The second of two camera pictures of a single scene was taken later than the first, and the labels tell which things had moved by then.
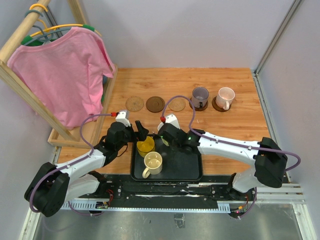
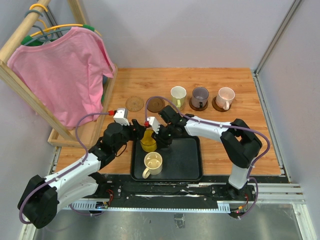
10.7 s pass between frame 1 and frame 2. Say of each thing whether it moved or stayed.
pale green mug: moved
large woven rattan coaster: stayed
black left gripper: stayed
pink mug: stayed
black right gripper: moved
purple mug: stayed
